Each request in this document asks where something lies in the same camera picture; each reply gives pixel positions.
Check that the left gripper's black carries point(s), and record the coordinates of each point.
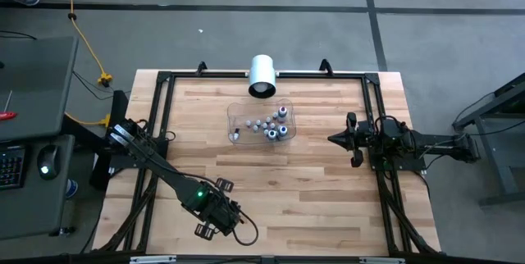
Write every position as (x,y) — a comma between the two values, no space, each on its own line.
(221,215)

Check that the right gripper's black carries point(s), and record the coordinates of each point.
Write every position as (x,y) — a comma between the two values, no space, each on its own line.
(363,139)

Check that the large blue food coloring bottle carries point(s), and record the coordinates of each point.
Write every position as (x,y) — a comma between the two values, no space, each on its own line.
(283,130)

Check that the large purple food coloring bottle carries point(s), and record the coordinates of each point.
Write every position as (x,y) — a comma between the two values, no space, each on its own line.
(282,111)

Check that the large black food coloring bottle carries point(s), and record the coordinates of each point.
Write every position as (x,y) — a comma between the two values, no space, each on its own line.
(272,134)

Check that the small brown dropper bottle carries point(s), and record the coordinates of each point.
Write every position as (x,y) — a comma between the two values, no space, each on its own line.
(236,134)

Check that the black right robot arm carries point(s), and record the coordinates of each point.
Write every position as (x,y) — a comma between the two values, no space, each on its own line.
(435,145)

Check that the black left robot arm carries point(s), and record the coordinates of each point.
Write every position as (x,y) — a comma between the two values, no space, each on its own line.
(164,169)

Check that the clear plastic bin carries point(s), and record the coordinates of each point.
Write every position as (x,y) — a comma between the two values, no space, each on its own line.
(242,110)

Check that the black stand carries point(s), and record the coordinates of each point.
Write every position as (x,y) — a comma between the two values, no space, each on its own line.
(119,104)

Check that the blue white round object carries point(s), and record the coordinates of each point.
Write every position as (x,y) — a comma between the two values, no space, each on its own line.
(72,189)

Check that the gray metal side table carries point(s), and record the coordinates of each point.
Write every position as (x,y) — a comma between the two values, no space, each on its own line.
(496,165)

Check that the black computer mouse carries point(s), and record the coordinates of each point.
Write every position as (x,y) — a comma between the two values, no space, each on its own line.
(48,161)

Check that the black keyboard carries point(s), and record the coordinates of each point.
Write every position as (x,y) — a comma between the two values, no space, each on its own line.
(12,169)

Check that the gray desk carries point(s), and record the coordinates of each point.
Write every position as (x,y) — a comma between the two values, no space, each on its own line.
(37,83)

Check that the black frame clamp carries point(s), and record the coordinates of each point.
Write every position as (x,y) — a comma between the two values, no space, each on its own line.
(326,67)
(201,68)

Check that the silver metal bracket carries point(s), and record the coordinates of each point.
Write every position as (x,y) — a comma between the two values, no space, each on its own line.
(153,260)
(381,260)

